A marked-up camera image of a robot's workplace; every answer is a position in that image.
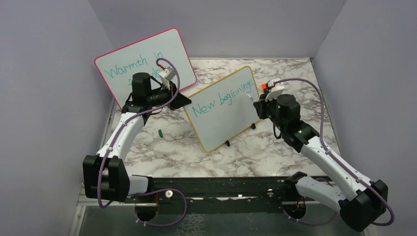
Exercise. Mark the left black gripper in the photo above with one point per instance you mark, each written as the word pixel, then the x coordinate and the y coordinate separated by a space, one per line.
pixel 179 101

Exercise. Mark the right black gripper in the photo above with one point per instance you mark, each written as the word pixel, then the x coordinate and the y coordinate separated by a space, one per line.
pixel 260 104

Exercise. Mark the yellow framed whiteboard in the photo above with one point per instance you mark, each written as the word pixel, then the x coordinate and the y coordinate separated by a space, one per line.
pixel 223 110

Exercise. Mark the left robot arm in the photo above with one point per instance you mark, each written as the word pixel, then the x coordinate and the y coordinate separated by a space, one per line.
pixel 105 175

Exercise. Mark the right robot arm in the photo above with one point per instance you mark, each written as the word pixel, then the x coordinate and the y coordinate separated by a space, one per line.
pixel 325 163

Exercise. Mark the pink framed whiteboard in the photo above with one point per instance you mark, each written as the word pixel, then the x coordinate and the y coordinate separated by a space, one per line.
pixel 118 66

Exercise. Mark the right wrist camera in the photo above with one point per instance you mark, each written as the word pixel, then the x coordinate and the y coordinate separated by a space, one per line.
pixel 275 88

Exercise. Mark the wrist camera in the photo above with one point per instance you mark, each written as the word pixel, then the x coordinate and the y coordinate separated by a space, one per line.
pixel 275 88
pixel 166 75

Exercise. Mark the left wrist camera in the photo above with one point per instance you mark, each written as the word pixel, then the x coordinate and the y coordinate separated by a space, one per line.
pixel 166 75

